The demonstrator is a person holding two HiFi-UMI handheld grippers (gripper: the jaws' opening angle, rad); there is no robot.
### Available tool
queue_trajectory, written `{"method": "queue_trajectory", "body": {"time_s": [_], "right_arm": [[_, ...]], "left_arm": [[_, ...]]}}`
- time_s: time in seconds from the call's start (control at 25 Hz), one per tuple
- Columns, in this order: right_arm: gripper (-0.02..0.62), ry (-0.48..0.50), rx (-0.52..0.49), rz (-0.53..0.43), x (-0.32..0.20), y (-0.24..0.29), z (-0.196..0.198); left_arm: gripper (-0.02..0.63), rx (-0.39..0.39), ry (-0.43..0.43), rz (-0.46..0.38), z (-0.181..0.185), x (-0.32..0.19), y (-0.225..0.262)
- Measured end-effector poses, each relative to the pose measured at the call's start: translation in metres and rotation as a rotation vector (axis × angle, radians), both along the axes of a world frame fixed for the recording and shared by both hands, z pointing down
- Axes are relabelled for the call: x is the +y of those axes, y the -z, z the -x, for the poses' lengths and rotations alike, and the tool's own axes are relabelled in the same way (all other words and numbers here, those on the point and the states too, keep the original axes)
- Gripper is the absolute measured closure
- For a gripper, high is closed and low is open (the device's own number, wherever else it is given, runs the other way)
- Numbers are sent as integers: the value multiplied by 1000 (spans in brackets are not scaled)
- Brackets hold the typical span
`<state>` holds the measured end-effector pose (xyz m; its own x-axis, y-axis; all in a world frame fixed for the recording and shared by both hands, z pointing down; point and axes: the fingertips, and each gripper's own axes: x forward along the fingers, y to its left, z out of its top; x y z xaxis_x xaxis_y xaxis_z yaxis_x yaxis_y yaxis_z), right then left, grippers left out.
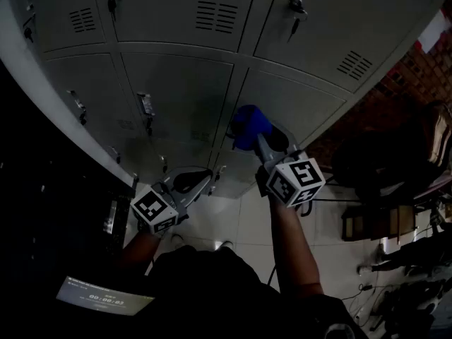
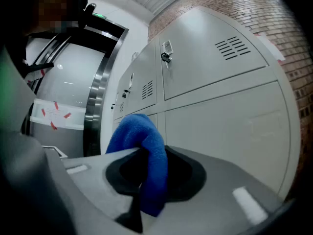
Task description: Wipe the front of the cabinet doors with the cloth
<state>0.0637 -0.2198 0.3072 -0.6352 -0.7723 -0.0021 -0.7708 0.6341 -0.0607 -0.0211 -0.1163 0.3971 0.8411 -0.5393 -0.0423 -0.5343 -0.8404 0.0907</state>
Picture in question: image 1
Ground black and white machine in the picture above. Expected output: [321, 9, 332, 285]
[383, 273, 452, 339]

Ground person's left forearm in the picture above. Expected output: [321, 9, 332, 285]
[118, 230, 162, 273]

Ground brown wooden crate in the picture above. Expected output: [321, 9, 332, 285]
[340, 203, 420, 245]

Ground large white wall paper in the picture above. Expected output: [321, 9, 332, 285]
[416, 8, 452, 54]

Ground person's black shirt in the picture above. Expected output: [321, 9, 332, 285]
[116, 244, 370, 339]

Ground wooden slat frame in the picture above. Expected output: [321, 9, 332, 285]
[427, 107, 452, 165]

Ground loose floor cables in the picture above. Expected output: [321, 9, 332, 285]
[340, 282, 393, 331]

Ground blue cloth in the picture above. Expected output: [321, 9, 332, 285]
[230, 104, 275, 152]

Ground grey metal locker cabinet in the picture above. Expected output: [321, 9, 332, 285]
[6, 0, 451, 200]

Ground grey metal locker door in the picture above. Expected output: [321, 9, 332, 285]
[215, 68, 347, 155]

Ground black loaded metal rack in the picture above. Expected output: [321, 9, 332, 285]
[331, 99, 452, 204]

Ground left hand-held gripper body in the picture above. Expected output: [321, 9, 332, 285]
[129, 179, 191, 237]

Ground grey round worn device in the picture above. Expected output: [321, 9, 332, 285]
[323, 322, 356, 339]

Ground tablet with lit screen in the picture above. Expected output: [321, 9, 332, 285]
[55, 275, 156, 317]

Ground person's right forearm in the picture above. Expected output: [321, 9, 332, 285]
[268, 196, 326, 298]

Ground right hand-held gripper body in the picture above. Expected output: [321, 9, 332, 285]
[255, 149, 326, 219]

